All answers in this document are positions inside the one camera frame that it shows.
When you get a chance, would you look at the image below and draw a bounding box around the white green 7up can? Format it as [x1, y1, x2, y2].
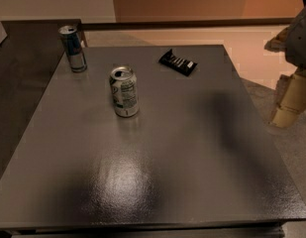
[109, 65, 139, 118]

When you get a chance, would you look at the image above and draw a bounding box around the black rxbar chocolate bar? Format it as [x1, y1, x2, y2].
[158, 50, 197, 76]

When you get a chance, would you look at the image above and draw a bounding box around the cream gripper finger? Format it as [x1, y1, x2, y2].
[270, 73, 306, 128]
[264, 28, 288, 53]

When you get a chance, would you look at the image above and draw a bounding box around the blue silver Red Bull can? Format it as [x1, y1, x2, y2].
[58, 25, 87, 72]

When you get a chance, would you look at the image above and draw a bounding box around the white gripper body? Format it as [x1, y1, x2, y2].
[293, 67, 306, 82]

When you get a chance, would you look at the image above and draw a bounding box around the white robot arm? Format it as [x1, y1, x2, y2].
[264, 6, 306, 128]

